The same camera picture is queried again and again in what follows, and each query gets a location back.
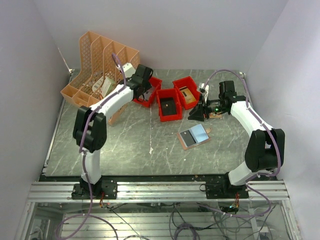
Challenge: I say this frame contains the gold striped card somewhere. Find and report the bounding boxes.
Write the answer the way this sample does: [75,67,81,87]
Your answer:
[179,86,196,104]

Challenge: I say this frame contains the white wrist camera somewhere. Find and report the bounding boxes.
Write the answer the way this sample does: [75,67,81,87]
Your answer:
[122,62,136,79]
[198,83,210,102]

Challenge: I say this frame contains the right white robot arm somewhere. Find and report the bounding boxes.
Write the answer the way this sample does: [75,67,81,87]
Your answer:
[188,80,285,198]

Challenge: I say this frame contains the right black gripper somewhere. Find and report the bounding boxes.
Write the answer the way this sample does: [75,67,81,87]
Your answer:
[188,94,226,122]

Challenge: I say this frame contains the white labelled packet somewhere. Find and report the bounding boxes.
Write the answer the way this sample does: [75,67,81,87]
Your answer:
[91,76,104,92]

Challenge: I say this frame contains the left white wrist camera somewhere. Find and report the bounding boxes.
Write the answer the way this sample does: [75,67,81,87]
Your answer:
[122,62,136,79]

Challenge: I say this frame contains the red bin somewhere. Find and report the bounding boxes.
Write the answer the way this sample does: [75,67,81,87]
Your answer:
[172,76,201,110]
[156,88,183,122]
[133,76,163,108]

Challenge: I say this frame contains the tan leather card holder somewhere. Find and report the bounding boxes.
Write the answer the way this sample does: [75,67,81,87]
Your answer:
[177,124,211,150]

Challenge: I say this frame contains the green white box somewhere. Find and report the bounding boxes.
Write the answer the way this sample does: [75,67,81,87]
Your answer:
[100,76,115,98]

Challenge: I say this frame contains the black VIP card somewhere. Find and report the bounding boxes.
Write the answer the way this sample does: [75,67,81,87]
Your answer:
[180,130,197,148]

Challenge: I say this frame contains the orange patterned card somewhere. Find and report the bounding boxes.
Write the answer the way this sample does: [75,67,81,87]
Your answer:
[209,112,222,119]

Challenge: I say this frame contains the peach mesh file organizer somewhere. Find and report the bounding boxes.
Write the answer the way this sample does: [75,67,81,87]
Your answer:
[60,30,141,126]

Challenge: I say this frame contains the tangled floor cables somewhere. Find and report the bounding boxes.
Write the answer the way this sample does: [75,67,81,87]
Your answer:
[57,198,283,240]

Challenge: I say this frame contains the aluminium rail frame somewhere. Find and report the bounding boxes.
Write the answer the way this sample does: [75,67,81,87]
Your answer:
[26,181,291,240]

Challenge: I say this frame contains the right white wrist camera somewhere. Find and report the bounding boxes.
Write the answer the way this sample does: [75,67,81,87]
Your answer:
[198,83,210,102]

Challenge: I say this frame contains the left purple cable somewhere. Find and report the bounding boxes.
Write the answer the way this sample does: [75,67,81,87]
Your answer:
[54,52,128,240]

